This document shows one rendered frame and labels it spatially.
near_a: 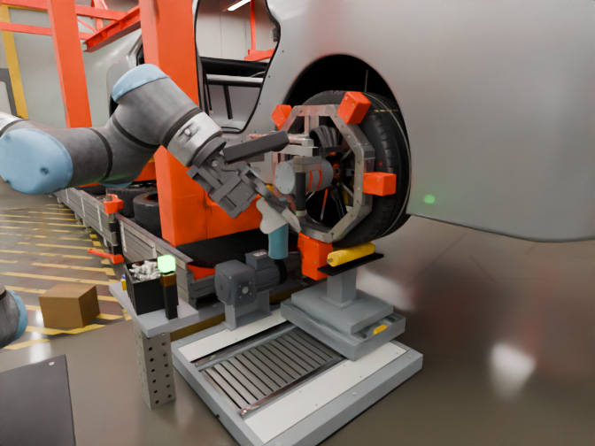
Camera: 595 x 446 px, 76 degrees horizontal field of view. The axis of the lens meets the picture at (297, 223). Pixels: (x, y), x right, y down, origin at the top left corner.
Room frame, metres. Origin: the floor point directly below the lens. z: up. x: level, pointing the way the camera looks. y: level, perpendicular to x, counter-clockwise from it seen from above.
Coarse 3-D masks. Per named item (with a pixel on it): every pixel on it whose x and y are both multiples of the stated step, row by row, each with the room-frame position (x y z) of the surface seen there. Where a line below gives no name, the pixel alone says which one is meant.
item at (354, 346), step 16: (288, 304) 1.77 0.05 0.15; (304, 320) 1.61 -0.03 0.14; (320, 320) 1.60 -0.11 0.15; (384, 320) 1.57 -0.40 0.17; (400, 320) 1.58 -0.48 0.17; (320, 336) 1.53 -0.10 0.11; (336, 336) 1.45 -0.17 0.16; (352, 336) 1.45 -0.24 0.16; (368, 336) 1.44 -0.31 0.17; (384, 336) 1.50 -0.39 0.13; (352, 352) 1.38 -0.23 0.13; (368, 352) 1.43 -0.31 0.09
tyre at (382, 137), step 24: (312, 96) 1.69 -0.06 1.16; (336, 96) 1.57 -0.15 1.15; (384, 96) 1.64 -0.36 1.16; (384, 120) 1.44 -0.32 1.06; (384, 144) 1.38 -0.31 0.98; (408, 144) 1.45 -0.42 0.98; (384, 168) 1.37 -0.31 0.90; (408, 168) 1.42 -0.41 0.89; (384, 216) 1.38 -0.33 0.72; (408, 216) 1.51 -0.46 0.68; (360, 240) 1.45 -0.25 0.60
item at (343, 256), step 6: (354, 246) 1.55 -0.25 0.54; (360, 246) 1.56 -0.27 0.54; (366, 246) 1.57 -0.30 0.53; (372, 246) 1.59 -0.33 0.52; (336, 252) 1.47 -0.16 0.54; (342, 252) 1.49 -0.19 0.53; (348, 252) 1.50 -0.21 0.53; (354, 252) 1.51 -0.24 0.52; (360, 252) 1.54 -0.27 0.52; (366, 252) 1.56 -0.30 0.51; (372, 252) 1.59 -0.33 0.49; (330, 258) 1.45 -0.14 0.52; (336, 258) 1.45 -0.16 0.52; (342, 258) 1.47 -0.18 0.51; (348, 258) 1.49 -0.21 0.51; (354, 258) 1.52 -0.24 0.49; (330, 264) 1.47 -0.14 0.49; (336, 264) 1.45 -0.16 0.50
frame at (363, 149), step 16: (304, 112) 1.59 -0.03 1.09; (320, 112) 1.52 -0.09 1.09; (288, 128) 1.67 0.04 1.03; (352, 128) 1.44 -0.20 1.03; (352, 144) 1.38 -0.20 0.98; (368, 144) 1.39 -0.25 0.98; (368, 160) 1.38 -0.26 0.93; (288, 208) 1.67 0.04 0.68; (352, 208) 1.37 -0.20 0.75; (368, 208) 1.37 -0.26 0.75; (304, 224) 1.63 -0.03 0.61; (336, 224) 1.44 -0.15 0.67; (352, 224) 1.43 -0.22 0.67; (320, 240) 1.51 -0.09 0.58; (336, 240) 1.47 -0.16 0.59
